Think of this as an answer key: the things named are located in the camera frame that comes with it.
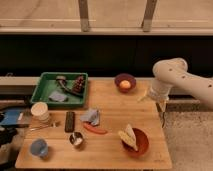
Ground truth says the metal fork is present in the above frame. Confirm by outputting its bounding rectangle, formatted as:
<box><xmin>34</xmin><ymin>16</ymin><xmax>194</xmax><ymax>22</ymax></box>
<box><xmin>30</xmin><ymin>121</ymin><xmax>60</xmax><ymax>131</ymax></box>

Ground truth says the black cable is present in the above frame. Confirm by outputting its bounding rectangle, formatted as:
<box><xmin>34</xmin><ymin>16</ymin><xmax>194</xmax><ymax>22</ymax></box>
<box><xmin>155</xmin><ymin>99</ymin><xmax>168</xmax><ymax>129</ymax></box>

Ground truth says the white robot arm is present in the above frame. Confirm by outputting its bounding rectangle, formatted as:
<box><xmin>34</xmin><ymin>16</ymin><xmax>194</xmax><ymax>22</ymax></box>
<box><xmin>140</xmin><ymin>58</ymin><xmax>213</xmax><ymax>109</ymax></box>

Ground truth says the red bowl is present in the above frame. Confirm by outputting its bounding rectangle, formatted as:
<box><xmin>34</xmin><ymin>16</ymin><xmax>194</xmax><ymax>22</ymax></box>
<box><xmin>122</xmin><ymin>128</ymin><xmax>149</xmax><ymax>158</ymax></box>

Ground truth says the crumpled grey blue cloth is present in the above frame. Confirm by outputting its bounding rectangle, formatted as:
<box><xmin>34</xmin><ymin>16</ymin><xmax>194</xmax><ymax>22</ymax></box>
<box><xmin>80</xmin><ymin>108</ymin><xmax>100</xmax><ymax>126</ymax></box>

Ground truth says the orange carrot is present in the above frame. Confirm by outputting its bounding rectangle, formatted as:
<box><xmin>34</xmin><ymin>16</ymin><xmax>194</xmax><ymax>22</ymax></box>
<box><xmin>83</xmin><ymin>122</ymin><xmax>108</xmax><ymax>134</ymax></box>

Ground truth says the orange ball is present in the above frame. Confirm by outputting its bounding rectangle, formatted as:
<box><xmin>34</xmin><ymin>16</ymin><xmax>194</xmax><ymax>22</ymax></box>
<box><xmin>119</xmin><ymin>80</ymin><xmax>131</xmax><ymax>89</ymax></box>

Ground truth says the small metal cup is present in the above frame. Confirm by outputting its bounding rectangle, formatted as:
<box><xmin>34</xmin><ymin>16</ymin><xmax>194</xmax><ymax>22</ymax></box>
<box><xmin>69</xmin><ymin>132</ymin><xmax>84</xmax><ymax>147</ymax></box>

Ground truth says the grey blue cloth in tray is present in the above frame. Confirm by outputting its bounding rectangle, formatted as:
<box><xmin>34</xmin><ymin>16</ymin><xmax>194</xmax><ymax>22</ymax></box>
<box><xmin>49</xmin><ymin>91</ymin><xmax>68</xmax><ymax>102</ymax></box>

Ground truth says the dark purple bowl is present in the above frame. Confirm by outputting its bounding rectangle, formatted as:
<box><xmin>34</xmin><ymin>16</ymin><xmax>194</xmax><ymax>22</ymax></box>
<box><xmin>114</xmin><ymin>73</ymin><xmax>136</xmax><ymax>93</ymax></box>

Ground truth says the yellow corn cob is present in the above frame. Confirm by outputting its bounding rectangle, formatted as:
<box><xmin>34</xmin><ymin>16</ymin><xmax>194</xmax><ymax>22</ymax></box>
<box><xmin>118</xmin><ymin>124</ymin><xmax>138</xmax><ymax>151</ymax></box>

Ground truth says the blue plastic cup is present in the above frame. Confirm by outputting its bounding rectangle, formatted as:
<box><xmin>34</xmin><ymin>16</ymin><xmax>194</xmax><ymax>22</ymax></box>
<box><xmin>30</xmin><ymin>139</ymin><xmax>48</xmax><ymax>157</ymax></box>

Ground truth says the green plastic tray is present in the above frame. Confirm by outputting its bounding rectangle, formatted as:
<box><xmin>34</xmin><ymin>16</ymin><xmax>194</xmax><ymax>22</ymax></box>
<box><xmin>30</xmin><ymin>72</ymin><xmax>88</xmax><ymax>108</ymax></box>

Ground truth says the blue box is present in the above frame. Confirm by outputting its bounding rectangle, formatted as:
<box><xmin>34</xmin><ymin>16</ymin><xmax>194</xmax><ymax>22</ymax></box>
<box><xmin>0</xmin><ymin>108</ymin><xmax>31</xmax><ymax>127</ymax></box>

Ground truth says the dark dish brush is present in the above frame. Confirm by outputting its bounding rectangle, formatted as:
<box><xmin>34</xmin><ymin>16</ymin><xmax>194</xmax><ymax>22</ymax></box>
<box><xmin>56</xmin><ymin>76</ymin><xmax>83</xmax><ymax>97</ymax></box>

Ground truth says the black remote control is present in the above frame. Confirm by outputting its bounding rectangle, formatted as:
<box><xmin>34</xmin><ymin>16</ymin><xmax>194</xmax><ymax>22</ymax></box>
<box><xmin>65</xmin><ymin>111</ymin><xmax>75</xmax><ymax>133</ymax></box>

